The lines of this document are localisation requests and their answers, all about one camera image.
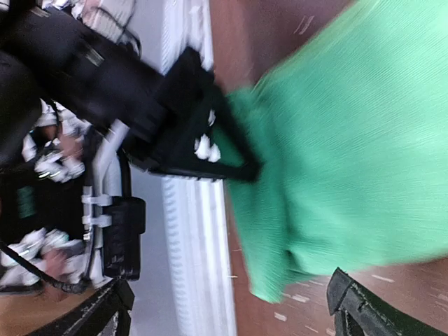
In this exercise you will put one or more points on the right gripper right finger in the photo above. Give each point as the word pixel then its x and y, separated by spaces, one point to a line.
pixel 358 311

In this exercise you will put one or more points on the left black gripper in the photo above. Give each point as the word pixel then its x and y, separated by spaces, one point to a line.
pixel 166 114

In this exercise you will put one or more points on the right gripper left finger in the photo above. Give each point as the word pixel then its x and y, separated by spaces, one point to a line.
pixel 107 312

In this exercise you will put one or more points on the green towel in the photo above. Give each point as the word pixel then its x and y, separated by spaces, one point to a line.
pixel 352 134

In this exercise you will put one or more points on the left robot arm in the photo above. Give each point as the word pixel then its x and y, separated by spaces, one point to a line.
pixel 23 76

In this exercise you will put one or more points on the person hand in background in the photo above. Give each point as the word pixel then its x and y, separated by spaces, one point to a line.
pixel 57 267

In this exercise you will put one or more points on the second background person hand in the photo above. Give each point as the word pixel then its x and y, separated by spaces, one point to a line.
pixel 69 145

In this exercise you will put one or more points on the white handheld device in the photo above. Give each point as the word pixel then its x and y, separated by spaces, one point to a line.
pixel 32 247

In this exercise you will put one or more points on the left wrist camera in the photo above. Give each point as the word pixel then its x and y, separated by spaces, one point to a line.
pixel 114 219

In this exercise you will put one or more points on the aluminium front rail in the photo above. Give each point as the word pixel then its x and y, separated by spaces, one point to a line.
pixel 195 221

